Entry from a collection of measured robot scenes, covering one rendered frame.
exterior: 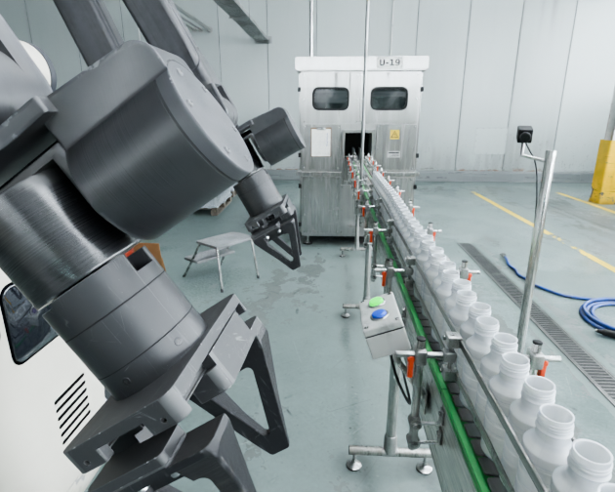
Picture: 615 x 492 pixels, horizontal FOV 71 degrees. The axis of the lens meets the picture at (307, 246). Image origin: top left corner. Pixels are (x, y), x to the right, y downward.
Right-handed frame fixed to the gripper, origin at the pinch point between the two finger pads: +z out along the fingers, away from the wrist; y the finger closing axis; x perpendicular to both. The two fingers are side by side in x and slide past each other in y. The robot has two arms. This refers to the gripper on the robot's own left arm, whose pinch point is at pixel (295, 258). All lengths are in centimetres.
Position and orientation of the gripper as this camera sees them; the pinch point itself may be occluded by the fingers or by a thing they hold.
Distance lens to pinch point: 68.6
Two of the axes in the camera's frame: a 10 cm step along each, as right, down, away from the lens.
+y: 0.1, -2.7, 9.6
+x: -8.8, 4.6, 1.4
